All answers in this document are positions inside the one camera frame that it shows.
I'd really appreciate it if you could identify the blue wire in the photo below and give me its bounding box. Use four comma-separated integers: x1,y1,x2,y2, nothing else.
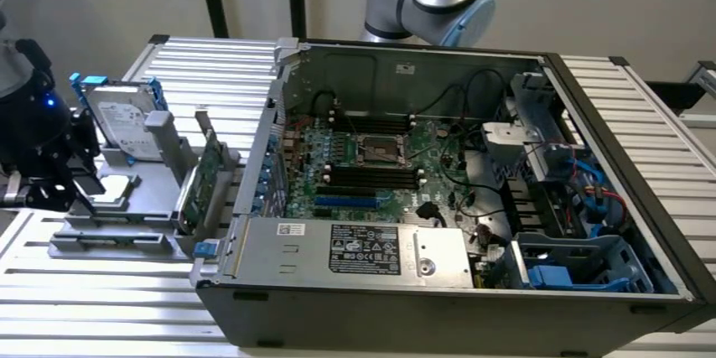
564,155,608,246

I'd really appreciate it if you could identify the black RAM slot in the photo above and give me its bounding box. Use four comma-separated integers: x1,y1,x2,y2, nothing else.
320,164,426,174
320,175,426,184
320,170,426,179
331,112,416,121
331,122,416,130
331,126,416,134
331,117,416,126
320,181,426,190

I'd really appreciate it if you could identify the black box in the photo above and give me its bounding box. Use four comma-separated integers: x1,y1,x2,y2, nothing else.
643,80,702,111

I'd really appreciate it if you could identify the red wire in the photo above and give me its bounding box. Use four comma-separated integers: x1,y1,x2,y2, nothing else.
584,184,630,229

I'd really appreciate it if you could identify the green graphics card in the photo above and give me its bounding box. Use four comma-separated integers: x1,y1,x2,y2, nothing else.
171,126,226,235

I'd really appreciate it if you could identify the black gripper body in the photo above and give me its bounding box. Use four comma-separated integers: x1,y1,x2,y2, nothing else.
0,66,103,178

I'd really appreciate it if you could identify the black open PC case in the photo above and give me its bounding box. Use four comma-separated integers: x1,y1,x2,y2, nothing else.
188,36,716,350

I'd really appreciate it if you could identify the black looped wire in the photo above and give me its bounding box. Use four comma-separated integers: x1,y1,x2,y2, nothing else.
310,90,338,118

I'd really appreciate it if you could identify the silver CPU chip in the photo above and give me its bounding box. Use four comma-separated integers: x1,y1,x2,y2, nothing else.
87,173,142,209

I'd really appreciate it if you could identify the grey metal disk bay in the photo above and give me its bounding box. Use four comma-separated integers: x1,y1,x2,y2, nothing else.
506,71,590,185

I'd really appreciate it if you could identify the grey parts rack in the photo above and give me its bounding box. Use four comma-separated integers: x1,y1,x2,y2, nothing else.
48,109,243,261

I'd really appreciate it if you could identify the green motherboard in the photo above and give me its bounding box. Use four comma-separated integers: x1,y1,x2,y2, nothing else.
272,117,476,225

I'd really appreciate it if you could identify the CPU socket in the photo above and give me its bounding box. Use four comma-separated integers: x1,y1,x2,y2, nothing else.
355,133,408,166

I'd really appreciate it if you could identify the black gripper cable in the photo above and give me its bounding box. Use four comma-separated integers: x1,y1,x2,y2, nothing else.
14,38,56,85

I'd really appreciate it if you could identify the blue-grey plastic disk bay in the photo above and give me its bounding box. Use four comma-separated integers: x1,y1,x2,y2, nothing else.
500,230,658,292

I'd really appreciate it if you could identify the long black wire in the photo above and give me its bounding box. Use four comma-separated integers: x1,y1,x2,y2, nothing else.
416,67,514,121

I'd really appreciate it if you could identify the blue case latch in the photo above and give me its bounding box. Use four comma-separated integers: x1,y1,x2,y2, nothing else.
191,238,219,259

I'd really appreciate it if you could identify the grey power supply unit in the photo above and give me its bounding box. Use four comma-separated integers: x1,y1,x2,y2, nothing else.
234,216,476,290

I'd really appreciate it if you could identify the hard disk in blue caddy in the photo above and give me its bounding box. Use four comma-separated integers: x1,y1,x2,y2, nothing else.
68,74,171,165

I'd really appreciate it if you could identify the blue expansion slot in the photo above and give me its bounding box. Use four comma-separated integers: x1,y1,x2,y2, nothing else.
314,195,379,211

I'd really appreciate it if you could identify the grey fan shroud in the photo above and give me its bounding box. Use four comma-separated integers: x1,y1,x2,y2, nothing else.
479,120,546,154

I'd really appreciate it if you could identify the aluminium frame profile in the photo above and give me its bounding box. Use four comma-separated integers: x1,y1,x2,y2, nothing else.
678,60,716,125

